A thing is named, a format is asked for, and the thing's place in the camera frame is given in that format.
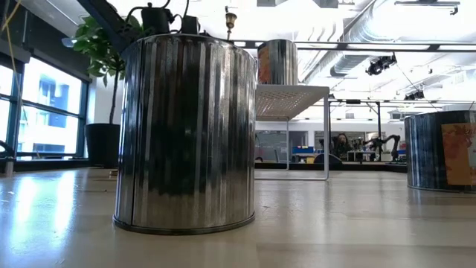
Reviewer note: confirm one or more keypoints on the background black robot arm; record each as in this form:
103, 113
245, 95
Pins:
394, 143

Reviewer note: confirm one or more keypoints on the large glass window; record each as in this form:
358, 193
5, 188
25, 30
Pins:
48, 111

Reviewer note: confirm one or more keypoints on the white perforated metal shelf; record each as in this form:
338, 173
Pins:
290, 100

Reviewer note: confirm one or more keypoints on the black chair back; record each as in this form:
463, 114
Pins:
327, 159

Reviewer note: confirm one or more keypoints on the black ceiling track light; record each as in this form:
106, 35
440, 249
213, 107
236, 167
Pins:
414, 96
379, 65

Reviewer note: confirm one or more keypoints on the person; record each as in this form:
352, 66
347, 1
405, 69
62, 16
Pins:
342, 143

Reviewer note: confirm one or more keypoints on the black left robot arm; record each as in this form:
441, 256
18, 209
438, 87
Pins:
108, 18

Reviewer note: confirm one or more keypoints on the grey candle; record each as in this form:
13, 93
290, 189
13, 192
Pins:
186, 141

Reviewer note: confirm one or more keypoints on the silver ceiling duct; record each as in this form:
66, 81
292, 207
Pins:
372, 22

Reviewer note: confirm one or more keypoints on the brass candlestick holder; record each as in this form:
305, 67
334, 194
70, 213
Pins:
230, 19

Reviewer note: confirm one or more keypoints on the black plant pot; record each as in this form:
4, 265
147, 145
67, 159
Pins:
102, 145

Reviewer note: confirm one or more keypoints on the green leafy plant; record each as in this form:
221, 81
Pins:
93, 48

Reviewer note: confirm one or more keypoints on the black overhead crossbar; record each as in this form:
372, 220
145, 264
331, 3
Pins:
372, 47

